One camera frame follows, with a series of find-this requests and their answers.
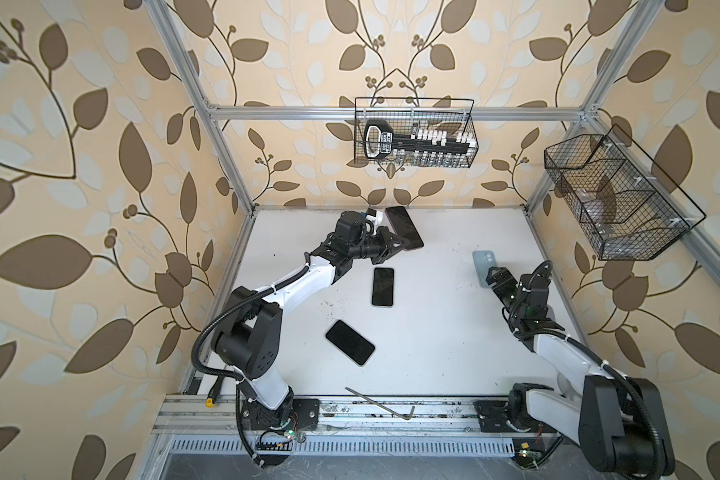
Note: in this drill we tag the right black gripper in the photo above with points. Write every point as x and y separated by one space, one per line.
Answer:
509 281

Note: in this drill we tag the black wire basket wall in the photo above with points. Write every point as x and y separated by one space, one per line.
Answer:
628 206
450 114

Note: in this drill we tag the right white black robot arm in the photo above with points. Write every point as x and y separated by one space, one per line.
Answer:
617 421

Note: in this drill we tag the metal hex key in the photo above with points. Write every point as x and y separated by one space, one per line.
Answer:
395 414

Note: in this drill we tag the black phone tilted front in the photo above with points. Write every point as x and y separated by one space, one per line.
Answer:
351 343

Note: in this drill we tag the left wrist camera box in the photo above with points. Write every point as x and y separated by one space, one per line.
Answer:
374 216

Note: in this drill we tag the black socket holder tool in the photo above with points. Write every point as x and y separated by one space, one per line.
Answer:
379 141

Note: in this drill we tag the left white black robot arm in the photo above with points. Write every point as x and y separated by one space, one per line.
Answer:
242 342

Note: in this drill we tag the black wire basket back wall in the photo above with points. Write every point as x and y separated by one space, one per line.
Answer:
450 114

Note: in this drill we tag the black phone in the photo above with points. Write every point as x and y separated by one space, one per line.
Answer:
351 343
383 287
403 226

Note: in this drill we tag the black wire basket right wall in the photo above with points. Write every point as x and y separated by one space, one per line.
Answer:
628 206

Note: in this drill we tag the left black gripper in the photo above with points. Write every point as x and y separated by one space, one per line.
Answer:
387 248

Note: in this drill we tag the pale blue phone case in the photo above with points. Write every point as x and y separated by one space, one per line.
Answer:
484 261

